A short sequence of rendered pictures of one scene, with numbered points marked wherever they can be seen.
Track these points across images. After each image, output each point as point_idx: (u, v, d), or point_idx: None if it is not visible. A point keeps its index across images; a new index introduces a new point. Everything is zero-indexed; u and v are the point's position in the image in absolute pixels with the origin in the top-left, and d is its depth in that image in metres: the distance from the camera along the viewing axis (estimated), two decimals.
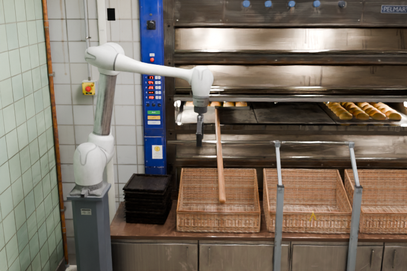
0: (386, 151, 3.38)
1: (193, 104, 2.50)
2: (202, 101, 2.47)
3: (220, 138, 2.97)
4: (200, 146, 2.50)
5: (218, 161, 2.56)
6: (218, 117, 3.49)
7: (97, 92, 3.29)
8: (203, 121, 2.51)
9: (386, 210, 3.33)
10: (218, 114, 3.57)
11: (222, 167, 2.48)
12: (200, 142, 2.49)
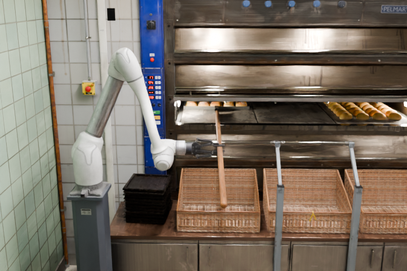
0: (386, 151, 3.38)
1: None
2: (180, 155, 2.81)
3: (220, 140, 2.91)
4: (223, 152, 2.80)
5: (218, 164, 2.50)
6: (218, 118, 3.43)
7: (97, 92, 3.29)
8: (200, 150, 2.79)
9: (386, 210, 3.33)
10: (218, 116, 3.51)
11: (223, 170, 2.43)
12: None
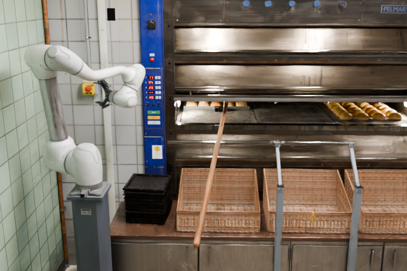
0: (386, 151, 3.38)
1: (109, 100, 2.96)
2: None
3: (218, 145, 2.91)
4: (98, 102, 3.15)
5: (206, 184, 2.53)
6: (226, 109, 3.38)
7: (97, 92, 3.29)
8: None
9: (386, 210, 3.33)
10: (227, 105, 3.46)
11: (209, 192, 2.46)
12: None
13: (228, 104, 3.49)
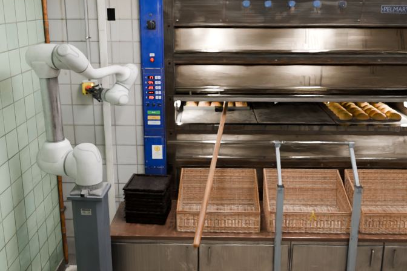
0: (386, 151, 3.38)
1: (101, 98, 3.03)
2: None
3: (218, 145, 2.91)
4: None
5: (206, 184, 2.53)
6: (226, 109, 3.38)
7: (97, 92, 3.29)
8: None
9: (386, 210, 3.33)
10: (227, 105, 3.46)
11: (209, 192, 2.46)
12: None
13: (228, 104, 3.49)
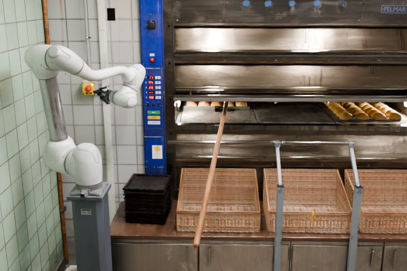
0: (386, 151, 3.38)
1: (109, 100, 2.97)
2: None
3: (218, 145, 2.91)
4: None
5: (206, 184, 2.53)
6: (226, 109, 3.38)
7: None
8: None
9: (386, 210, 3.33)
10: (227, 105, 3.46)
11: (209, 192, 2.46)
12: None
13: (228, 104, 3.49)
